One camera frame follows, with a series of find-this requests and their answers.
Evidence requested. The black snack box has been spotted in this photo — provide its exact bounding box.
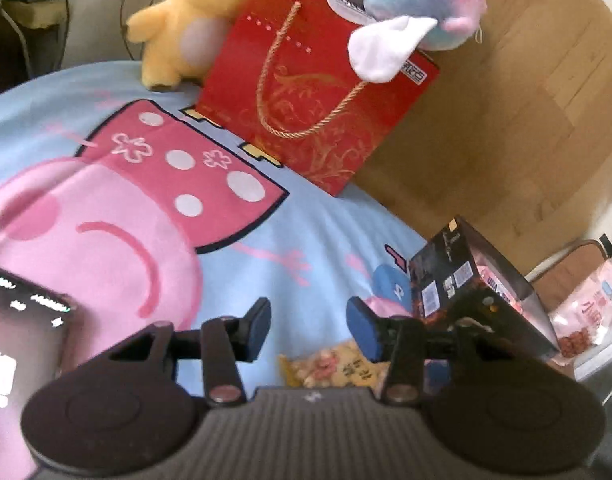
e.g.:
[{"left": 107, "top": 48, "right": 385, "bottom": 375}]
[{"left": 408, "top": 216, "right": 560, "bottom": 361}]

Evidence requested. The yellow snack packet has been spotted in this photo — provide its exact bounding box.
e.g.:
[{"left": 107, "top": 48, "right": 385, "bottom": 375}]
[{"left": 278, "top": 339, "right": 389, "bottom": 391}]

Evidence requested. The pink snack bag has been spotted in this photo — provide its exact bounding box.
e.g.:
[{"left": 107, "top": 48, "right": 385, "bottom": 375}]
[{"left": 549, "top": 258, "right": 612, "bottom": 366}]

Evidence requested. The pink white snack packet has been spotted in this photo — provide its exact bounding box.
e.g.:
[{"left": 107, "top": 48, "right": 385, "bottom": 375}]
[{"left": 0, "top": 268, "right": 72, "bottom": 479}]

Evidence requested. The brown cushioned chair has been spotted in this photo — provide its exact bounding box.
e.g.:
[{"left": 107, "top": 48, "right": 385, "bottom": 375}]
[{"left": 530, "top": 235, "right": 612, "bottom": 405}]

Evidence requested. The red gift bag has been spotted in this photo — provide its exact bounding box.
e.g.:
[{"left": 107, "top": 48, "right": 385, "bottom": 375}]
[{"left": 196, "top": 0, "right": 439, "bottom": 196}]

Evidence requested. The yellow plush toy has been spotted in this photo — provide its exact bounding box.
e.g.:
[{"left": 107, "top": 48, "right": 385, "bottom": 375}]
[{"left": 127, "top": 0, "right": 248, "bottom": 90}]

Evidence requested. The pink blue plush toy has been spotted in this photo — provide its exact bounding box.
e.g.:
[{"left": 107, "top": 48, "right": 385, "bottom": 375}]
[{"left": 345, "top": 0, "right": 487, "bottom": 84}]

